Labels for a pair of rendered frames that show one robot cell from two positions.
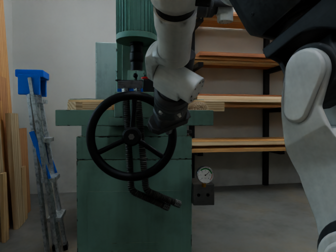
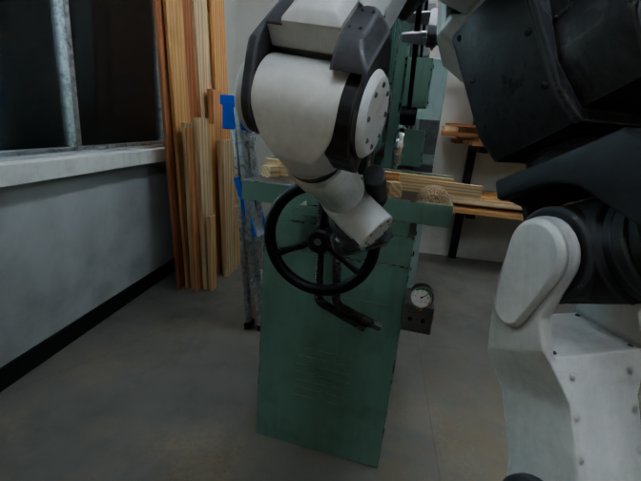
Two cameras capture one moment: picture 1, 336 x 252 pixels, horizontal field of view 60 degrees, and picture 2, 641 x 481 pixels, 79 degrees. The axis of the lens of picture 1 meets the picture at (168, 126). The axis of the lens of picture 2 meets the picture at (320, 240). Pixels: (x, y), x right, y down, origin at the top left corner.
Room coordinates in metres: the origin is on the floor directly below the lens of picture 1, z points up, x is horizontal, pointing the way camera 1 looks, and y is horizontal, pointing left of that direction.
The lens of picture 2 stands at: (0.08, -0.15, 1.08)
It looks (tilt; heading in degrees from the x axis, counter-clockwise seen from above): 17 degrees down; 17
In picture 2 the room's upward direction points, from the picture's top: 5 degrees clockwise
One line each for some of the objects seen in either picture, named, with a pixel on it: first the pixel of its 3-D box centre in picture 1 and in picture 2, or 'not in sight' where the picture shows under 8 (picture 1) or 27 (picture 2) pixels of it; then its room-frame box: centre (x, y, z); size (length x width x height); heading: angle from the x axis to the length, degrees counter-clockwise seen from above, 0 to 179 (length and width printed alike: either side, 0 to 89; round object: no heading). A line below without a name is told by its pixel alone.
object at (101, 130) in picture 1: (136, 129); (344, 212); (1.21, 0.13, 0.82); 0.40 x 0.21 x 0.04; 94
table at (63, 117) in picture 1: (136, 117); (343, 198); (1.17, 0.13, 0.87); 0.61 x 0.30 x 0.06; 94
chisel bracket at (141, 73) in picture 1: (137, 82); not in sight; (1.29, 0.14, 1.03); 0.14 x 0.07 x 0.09; 4
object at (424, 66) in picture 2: not in sight; (418, 84); (1.50, 0.00, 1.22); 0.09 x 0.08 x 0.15; 4
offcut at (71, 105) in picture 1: (75, 106); (270, 171); (1.20, 0.38, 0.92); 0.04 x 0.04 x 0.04; 69
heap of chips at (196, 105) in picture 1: (197, 106); (434, 192); (1.20, -0.12, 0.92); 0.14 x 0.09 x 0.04; 4
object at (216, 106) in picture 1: (153, 106); (375, 180); (1.28, 0.06, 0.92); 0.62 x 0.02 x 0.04; 94
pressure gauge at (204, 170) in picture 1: (204, 176); (421, 298); (1.08, -0.14, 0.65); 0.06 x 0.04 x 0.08; 94
